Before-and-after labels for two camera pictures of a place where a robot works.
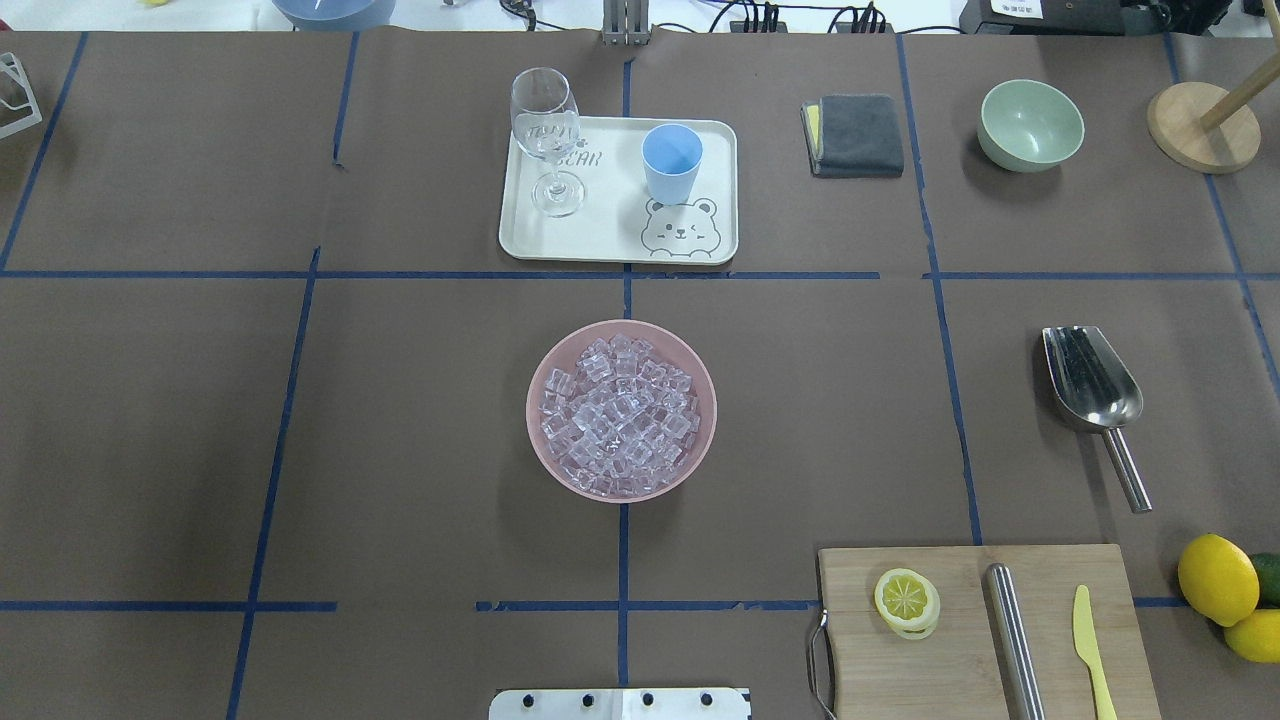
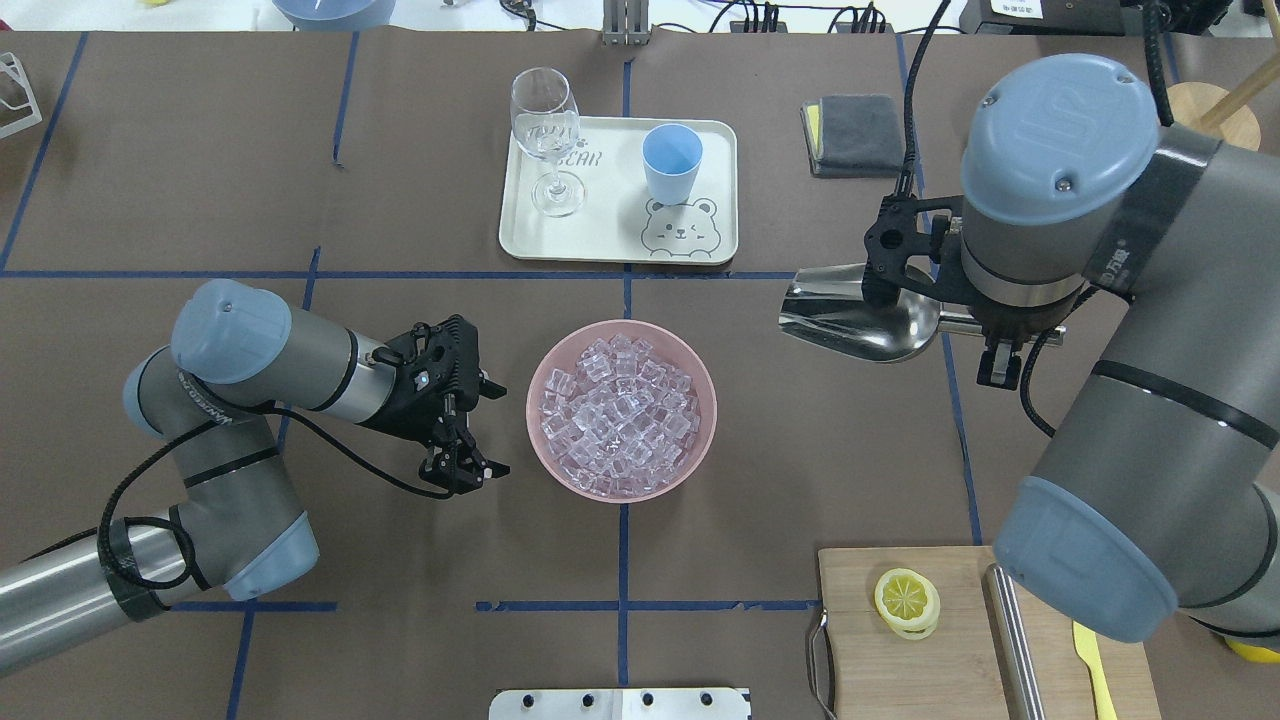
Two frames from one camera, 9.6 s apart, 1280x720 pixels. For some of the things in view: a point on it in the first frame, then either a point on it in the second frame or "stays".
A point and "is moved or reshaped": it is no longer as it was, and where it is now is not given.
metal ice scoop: (1097, 393) is moved or reshaped
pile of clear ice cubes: (617, 418) stays
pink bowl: (668, 348) stays
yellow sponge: (811, 116) stays
